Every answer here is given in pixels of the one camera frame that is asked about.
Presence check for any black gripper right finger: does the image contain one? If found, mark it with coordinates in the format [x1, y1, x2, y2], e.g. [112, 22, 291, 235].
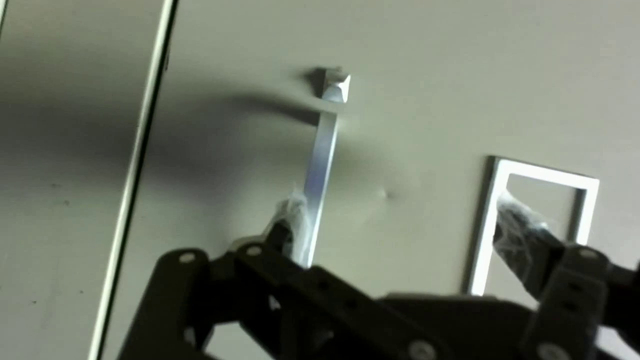
[494, 193, 640, 360]

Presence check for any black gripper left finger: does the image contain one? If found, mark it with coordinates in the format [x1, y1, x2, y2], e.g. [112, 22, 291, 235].
[117, 196, 436, 360]

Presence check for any gray drawer front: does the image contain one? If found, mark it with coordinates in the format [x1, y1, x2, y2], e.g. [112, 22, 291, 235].
[98, 0, 640, 360]

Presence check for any silver bar drawer handle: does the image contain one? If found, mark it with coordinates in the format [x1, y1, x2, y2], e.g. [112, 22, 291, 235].
[290, 63, 354, 269]

